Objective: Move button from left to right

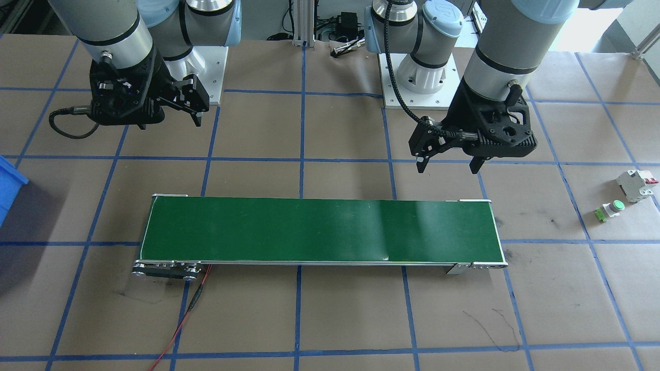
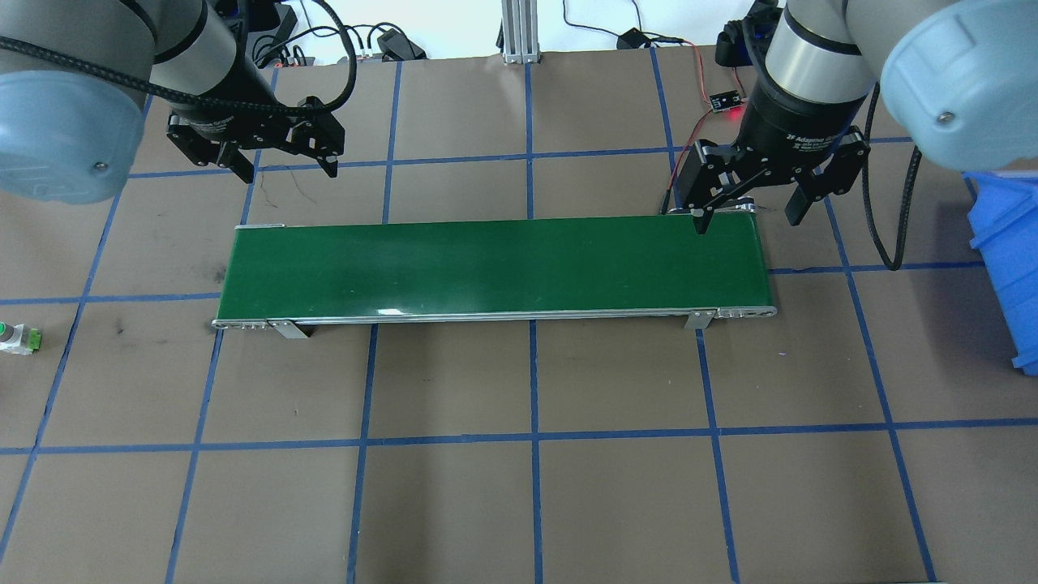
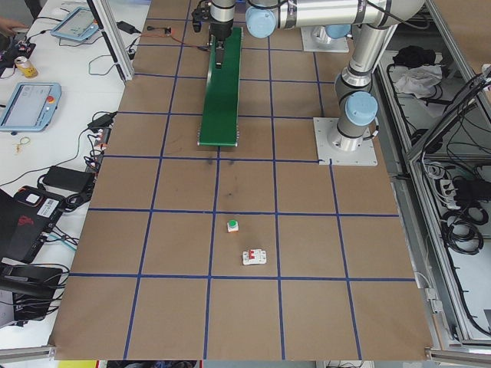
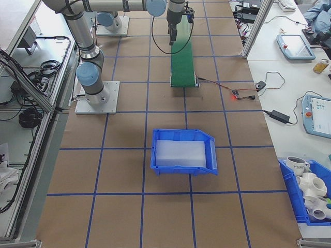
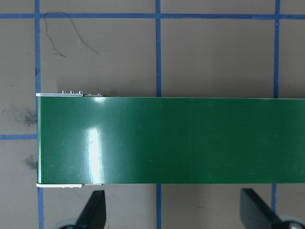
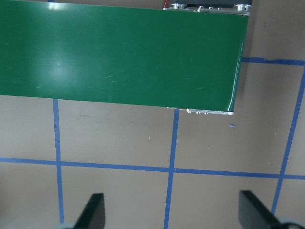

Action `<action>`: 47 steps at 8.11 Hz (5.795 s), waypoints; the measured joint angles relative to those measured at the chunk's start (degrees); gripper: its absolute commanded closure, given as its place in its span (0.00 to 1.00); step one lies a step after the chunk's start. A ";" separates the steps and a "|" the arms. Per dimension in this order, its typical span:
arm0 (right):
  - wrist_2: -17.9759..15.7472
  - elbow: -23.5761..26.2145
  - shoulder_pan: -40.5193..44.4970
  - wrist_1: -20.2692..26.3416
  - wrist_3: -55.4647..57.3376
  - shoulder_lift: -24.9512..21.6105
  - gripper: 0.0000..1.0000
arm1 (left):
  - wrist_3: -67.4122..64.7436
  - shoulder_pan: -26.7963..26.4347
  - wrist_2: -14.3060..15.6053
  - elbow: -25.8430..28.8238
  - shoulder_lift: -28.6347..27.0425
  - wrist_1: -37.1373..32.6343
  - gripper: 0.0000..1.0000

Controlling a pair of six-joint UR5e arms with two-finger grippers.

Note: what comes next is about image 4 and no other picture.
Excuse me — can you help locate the white printed mug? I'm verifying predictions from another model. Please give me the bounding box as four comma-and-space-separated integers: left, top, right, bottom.
285, 156, 311, 176

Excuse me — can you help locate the blue bin with pipe fittings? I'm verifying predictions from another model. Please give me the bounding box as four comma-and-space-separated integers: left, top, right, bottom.
278, 158, 331, 227

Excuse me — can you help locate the white pipe fitting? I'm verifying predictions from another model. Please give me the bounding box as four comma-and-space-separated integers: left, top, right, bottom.
296, 172, 328, 199
304, 196, 331, 222

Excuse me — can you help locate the coiled black cable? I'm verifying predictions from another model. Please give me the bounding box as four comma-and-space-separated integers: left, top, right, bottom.
18, 107, 43, 130

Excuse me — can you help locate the blue clothed person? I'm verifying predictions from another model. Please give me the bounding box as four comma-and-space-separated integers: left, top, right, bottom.
304, 0, 331, 33

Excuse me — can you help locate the white foam pad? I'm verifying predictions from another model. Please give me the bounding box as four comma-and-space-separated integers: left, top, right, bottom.
155, 139, 207, 167

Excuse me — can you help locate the small black box with wire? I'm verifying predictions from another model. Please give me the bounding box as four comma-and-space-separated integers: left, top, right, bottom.
254, 71, 285, 97

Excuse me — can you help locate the bottle of yellow liquid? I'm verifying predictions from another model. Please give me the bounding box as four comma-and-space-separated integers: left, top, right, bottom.
312, 58, 330, 74

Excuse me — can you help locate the red black conveyor wire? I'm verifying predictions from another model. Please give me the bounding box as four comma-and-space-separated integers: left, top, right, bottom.
197, 76, 236, 94

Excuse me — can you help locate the white keyboard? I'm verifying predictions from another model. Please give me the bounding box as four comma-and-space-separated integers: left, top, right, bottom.
278, 0, 297, 12

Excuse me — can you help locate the green conveyor belt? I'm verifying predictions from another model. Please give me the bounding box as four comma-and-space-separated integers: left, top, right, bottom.
169, 14, 200, 89

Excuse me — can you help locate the teach pendant with dark screen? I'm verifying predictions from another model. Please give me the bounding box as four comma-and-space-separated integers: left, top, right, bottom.
276, 33, 317, 61

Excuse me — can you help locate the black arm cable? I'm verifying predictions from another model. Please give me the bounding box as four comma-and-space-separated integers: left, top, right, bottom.
151, 14, 194, 55

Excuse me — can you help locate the V-shaped metal frame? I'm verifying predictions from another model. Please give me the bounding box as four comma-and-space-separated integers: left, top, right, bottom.
0, 0, 81, 242

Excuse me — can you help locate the black power adapter with cable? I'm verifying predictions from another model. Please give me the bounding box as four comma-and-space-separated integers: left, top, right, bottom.
263, 97, 308, 125

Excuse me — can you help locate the white cloth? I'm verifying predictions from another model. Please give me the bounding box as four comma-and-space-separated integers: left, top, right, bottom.
0, 143, 20, 192

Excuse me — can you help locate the blue plastic bin with foam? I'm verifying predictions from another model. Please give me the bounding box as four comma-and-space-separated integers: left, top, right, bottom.
150, 128, 218, 177

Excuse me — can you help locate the coloured wire bundle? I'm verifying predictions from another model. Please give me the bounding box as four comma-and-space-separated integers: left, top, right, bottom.
236, 22, 253, 47

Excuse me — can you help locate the teach pendant with lit screen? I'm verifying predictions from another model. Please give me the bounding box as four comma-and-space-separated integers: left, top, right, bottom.
301, 93, 331, 137

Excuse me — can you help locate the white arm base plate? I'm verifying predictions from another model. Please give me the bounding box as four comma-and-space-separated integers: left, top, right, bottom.
74, 80, 121, 115
95, 15, 130, 37

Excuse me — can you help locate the black power supply brick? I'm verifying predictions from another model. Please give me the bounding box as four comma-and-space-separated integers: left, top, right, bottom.
234, 11, 258, 23
242, 0, 263, 8

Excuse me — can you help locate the aluminium frame post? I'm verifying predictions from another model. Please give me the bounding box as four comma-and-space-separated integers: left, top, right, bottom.
242, 0, 271, 59

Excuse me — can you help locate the black cable bundle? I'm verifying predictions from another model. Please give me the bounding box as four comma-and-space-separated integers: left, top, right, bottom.
38, 59, 62, 77

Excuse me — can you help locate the black adapter in frame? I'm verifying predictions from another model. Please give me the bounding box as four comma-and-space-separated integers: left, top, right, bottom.
10, 81, 23, 94

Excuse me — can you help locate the grey metal box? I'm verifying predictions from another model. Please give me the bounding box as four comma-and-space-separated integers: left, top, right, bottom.
17, 25, 39, 55

